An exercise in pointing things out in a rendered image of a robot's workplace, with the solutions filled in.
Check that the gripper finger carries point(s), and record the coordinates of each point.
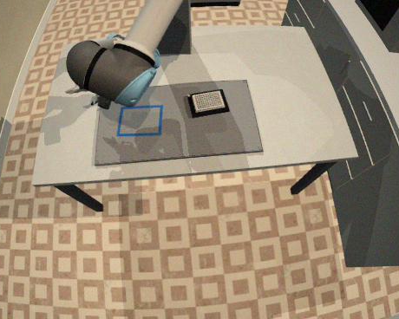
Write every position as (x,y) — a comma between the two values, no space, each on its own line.
(76,89)
(96,100)

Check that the blue tape outline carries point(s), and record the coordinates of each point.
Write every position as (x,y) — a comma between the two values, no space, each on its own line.
(139,134)

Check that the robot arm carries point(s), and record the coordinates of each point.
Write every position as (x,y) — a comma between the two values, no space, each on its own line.
(123,70)

